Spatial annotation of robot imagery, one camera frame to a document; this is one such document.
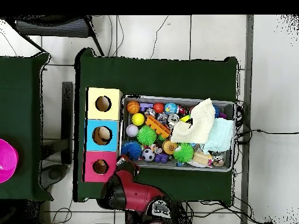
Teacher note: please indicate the cream cloth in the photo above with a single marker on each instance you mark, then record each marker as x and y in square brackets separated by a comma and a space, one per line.
[201, 123]

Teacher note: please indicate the long orange toy block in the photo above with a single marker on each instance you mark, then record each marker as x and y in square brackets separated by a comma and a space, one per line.
[157, 126]

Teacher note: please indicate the dark grey floor base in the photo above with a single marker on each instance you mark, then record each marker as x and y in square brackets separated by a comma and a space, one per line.
[55, 173]

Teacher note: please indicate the wooden box with three holes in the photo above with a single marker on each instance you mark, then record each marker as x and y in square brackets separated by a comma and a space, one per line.
[114, 130]

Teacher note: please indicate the toy soccer ball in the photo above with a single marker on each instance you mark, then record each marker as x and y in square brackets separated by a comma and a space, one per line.
[148, 155]

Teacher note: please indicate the white toy baseball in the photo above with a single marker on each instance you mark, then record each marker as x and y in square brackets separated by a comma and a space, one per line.
[132, 130]

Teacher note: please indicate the large blue spiky ball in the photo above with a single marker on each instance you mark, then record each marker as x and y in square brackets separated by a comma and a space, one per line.
[132, 148]

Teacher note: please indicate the dark green side table cloth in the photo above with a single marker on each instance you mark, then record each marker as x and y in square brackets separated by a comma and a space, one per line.
[21, 93]

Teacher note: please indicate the yellow ball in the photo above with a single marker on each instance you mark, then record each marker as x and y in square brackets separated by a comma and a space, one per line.
[138, 119]

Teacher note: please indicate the green spiky ball with eyes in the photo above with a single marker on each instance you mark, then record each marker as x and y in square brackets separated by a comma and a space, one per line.
[183, 152]

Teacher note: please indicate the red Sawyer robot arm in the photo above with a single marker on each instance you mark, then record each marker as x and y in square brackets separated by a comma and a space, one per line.
[137, 193]

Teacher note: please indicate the mint green cloth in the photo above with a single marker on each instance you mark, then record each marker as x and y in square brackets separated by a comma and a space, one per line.
[220, 135]

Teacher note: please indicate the magenta bowl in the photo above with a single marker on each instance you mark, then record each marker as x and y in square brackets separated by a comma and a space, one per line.
[7, 161]

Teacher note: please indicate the silver mesh bin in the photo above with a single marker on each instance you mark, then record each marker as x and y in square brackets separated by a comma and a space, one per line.
[230, 112]

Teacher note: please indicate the black chair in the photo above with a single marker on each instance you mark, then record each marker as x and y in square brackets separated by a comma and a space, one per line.
[51, 28]

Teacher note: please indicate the orange toy basketball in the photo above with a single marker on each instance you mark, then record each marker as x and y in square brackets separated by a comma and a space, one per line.
[133, 107]

